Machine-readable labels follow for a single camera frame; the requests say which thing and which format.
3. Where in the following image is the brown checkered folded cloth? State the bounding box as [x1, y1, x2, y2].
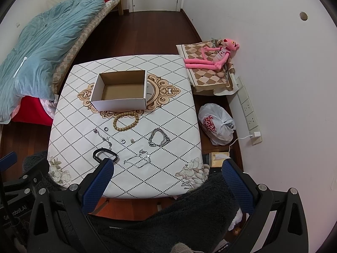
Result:
[177, 39, 239, 96]

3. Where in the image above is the wooden bead bracelet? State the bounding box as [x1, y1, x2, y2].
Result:
[112, 112, 140, 132]

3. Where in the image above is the black bangle bracelet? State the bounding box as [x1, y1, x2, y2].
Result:
[92, 148, 119, 164]

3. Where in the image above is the black fluffy fabric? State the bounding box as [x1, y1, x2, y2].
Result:
[27, 148, 239, 252]

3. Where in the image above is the beige checkered mattress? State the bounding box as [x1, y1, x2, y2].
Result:
[51, 0, 122, 95]

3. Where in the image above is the white wall power strip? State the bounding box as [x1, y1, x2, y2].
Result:
[235, 77, 262, 146]

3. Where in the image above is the thick silver chain bracelet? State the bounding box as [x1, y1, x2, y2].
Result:
[148, 128, 171, 148]

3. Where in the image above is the teal blue duvet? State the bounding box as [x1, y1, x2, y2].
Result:
[1, 0, 120, 124]

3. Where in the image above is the white diamond pattern tablecloth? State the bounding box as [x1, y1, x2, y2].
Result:
[47, 55, 209, 198]

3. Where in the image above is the silver charm bracelet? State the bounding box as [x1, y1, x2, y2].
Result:
[92, 128, 114, 148]

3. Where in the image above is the tissue box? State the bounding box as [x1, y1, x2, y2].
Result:
[209, 152, 230, 168]

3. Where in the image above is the red cloth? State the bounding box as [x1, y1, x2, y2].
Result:
[11, 96, 52, 126]

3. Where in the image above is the pink panther plush toy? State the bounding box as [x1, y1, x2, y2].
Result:
[184, 38, 240, 72]

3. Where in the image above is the white cardboard box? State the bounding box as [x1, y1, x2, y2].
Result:
[90, 70, 147, 112]

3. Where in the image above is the thin silver chain necklace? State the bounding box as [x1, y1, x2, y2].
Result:
[123, 149, 152, 169]

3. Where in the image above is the white plastic bag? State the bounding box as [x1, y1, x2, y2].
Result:
[198, 103, 236, 146]

